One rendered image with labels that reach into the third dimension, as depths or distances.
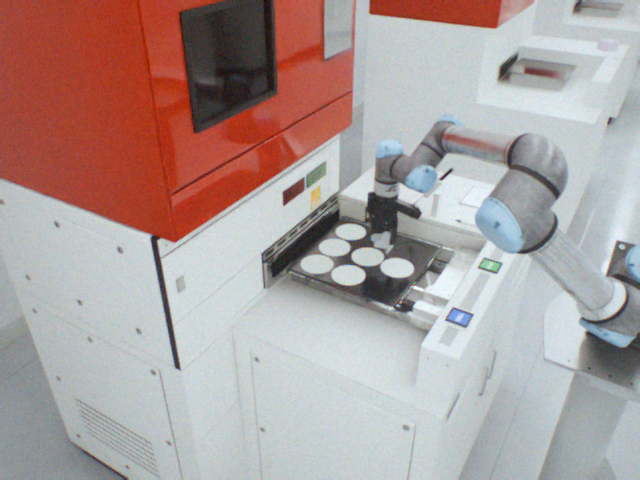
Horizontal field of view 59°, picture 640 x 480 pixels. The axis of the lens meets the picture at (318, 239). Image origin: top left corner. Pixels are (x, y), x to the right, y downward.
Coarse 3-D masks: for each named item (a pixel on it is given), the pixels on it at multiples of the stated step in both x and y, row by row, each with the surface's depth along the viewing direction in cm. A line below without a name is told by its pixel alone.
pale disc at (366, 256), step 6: (354, 252) 177; (360, 252) 177; (366, 252) 176; (372, 252) 176; (378, 252) 176; (354, 258) 174; (360, 258) 174; (366, 258) 174; (372, 258) 174; (378, 258) 174; (360, 264) 171; (366, 264) 171; (372, 264) 171
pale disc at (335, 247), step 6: (330, 240) 182; (336, 240) 182; (342, 240) 182; (324, 246) 179; (330, 246) 179; (336, 246) 179; (342, 246) 180; (348, 246) 179; (324, 252) 177; (330, 252) 177; (336, 252) 177; (342, 252) 177
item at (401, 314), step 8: (296, 280) 176; (304, 280) 174; (320, 288) 172; (336, 296) 170; (344, 296) 169; (360, 304) 167; (384, 312) 163; (392, 312) 162; (400, 312) 160; (408, 312) 160; (400, 320) 161; (408, 320) 160
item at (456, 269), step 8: (448, 264) 175; (456, 264) 175; (464, 264) 175; (448, 272) 171; (456, 272) 171; (464, 272) 171; (440, 280) 168; (448, 280) 168; (456, 280) 168; (440, 288) 164; (448, 288) 164; (456, 288) 164; (432, 304) 158; (416, 320) 154; (424, 320) 153; (424, 328) 153
